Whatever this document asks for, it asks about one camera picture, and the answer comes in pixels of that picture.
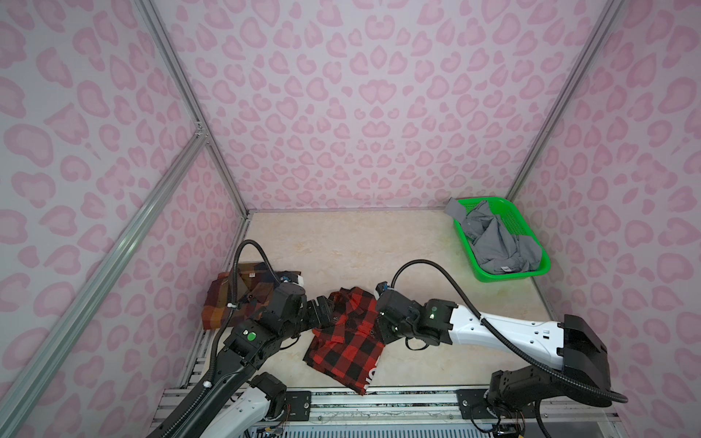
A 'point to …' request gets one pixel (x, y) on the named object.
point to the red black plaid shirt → (348, 349)
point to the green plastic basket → (502, 209)
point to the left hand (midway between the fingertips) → (325, 304)
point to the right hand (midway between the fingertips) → (378, 330)
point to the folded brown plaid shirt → (256, 284)
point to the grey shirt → (496, 248)
